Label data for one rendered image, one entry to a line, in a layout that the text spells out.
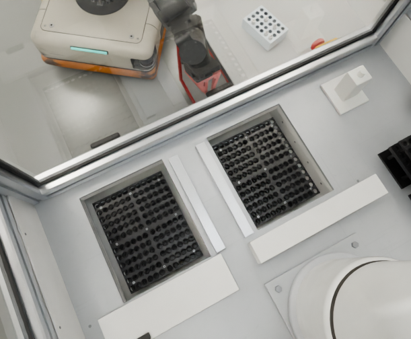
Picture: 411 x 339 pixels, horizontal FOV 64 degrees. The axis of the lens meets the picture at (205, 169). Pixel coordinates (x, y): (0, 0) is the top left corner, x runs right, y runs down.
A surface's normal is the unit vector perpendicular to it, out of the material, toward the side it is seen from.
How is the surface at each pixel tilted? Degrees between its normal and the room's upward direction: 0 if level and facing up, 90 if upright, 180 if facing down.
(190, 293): 0
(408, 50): 90
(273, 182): 0
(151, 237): 0
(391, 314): 60
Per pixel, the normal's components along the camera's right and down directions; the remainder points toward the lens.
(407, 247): 0.04, -0.29
